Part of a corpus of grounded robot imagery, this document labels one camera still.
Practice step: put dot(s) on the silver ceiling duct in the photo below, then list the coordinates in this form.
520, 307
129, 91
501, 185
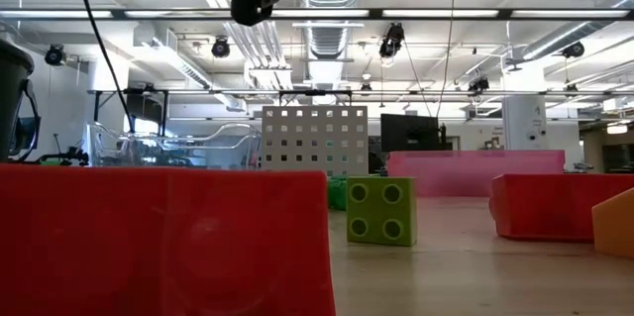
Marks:
329, 9

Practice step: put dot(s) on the white perforated basket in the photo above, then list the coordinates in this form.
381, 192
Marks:
277, 121

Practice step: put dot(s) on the clear plastic bin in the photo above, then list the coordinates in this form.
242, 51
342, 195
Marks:
114, 150

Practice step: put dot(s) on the black overhead light bar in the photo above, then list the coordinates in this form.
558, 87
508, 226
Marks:
376, 14

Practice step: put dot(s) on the red two-stud toy block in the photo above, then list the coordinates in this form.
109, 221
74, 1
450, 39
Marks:
545, 207
148, 246

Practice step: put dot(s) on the orange sloped toy block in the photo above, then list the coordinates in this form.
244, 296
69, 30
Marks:
616, 232

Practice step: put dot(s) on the small green background object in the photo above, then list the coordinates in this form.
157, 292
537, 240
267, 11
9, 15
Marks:
49, 162

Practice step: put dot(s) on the black monitor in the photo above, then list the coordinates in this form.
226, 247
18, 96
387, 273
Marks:
406, 133

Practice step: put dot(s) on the small lime green toy brick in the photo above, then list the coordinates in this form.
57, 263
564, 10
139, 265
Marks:
375, 211

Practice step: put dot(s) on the black ceiling spotlight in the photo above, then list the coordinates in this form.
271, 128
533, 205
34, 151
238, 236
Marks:
478, 84
574, 49
54, 54
391, 41
220, 47

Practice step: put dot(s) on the short green toy block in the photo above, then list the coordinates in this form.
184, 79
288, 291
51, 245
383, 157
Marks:
337, 194

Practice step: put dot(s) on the pink plastic tray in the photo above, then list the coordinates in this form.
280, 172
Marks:
470, 172

